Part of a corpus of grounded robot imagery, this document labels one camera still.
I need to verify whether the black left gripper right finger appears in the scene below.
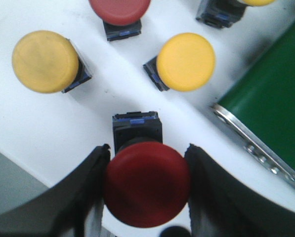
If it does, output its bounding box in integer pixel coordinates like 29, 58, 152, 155
184, 144, 295, 237

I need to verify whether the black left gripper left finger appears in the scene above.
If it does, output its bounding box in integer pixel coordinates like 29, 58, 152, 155
0, 144, 110, 237

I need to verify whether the red mushroom push button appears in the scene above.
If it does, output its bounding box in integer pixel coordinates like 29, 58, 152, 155
89, 0, 151, 42
103, 111, 191, 228

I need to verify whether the yellow mushroom push button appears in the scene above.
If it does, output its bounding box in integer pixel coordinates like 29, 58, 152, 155
12, 30, 93, 93
195, 0, 274, 29
143, 33, 215, 92

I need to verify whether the green conveyor belt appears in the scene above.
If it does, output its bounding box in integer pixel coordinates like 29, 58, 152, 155
214, 21, 295, 172

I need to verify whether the aluminium conveyor frame rail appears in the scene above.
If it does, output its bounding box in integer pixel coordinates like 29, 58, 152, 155
211, 103, 295, 189

